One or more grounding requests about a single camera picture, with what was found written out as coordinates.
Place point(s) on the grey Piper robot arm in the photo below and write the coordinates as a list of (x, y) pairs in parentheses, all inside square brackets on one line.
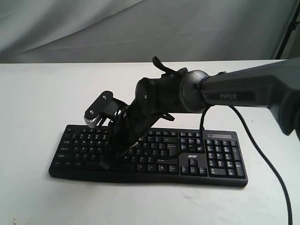
[(275, 86)]

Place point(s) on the grey backdrop cloth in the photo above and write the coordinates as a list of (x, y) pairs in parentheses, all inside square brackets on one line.
[(77, 31)]

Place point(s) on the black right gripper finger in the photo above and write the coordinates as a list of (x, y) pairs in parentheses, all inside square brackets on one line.
[(108, 159)]

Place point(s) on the black tripod stand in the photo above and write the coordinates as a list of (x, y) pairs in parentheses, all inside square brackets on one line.
[(292, 26)]

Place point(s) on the black fabric-covered gripper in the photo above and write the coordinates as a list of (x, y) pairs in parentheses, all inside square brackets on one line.
[(155, 98)]

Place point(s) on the black Acer keyboard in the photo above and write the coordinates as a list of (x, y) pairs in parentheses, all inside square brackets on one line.
[(164, 155)]

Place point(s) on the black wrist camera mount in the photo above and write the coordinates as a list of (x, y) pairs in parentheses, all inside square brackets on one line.
[(103, 108)]

